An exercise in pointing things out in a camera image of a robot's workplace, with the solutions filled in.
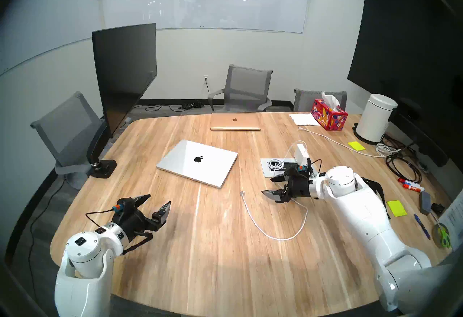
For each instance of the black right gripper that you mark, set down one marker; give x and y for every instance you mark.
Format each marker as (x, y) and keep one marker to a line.
(300, 186)

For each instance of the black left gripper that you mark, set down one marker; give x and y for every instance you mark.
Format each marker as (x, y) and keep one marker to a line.
(135, 224)

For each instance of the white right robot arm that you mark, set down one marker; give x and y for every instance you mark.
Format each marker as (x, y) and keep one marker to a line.
(365, 218)

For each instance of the silver MacBook laptop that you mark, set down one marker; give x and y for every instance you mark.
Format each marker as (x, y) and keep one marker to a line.
(188, 164)

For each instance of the gold MacBook laptop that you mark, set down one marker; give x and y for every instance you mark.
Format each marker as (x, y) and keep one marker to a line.
(235, 122)

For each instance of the black curved desk monitor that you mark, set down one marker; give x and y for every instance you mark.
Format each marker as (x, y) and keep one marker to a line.
(123, 73)

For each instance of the silver table power outlet box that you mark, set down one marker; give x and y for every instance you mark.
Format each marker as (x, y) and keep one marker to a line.
(266, 171)

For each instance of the white power adapter brick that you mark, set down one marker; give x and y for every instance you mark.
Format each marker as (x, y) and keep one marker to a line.
(300, 153)

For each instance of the white paper napkin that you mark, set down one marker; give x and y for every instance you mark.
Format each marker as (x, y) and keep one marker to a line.
(304, 119)

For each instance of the colourful floral tissue box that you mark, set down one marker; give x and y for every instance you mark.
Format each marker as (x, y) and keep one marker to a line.
(327, 117)

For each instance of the yellow sticky note pad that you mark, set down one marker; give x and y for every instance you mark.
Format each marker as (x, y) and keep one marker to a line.
(357, 145)
(397, 208)

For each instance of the grey mesh office chair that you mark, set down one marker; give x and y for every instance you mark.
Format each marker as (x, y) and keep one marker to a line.
(305, 101)

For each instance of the grey mesh chair with armrests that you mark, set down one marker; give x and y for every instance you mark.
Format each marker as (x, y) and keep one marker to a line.
(249, 84)

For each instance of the grey mesh chair without armrests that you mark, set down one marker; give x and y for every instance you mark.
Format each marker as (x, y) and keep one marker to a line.
(65, 128)

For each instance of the white cylindrical trash can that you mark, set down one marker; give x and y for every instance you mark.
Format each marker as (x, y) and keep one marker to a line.
(374, 117)

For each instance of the red whiteboard marker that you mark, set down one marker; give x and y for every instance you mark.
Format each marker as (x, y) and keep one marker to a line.
(407, 181)

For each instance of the orange and blue whiteboard marker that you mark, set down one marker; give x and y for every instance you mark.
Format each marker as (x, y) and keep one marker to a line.
(414, 187)

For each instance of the grey whiteboard eraser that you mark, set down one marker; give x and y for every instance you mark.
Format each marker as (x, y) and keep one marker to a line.
(425, 203)

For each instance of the blue pen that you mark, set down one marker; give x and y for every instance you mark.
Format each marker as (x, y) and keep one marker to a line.
(422, 226)

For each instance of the small black clip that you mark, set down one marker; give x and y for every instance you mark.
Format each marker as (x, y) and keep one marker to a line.
(438, 208)

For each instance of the white printed paper sheet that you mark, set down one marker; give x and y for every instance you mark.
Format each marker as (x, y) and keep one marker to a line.
(455, 215)

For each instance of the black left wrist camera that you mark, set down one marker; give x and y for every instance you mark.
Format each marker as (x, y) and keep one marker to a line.
(123, 206)

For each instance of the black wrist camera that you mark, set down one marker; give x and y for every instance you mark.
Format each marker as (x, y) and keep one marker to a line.
(304, 168)
(123, 206)

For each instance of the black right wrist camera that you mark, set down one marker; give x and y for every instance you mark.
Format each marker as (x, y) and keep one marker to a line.
(304, 168)

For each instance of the large black wall television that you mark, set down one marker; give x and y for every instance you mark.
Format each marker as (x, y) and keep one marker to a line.
(408, 37)

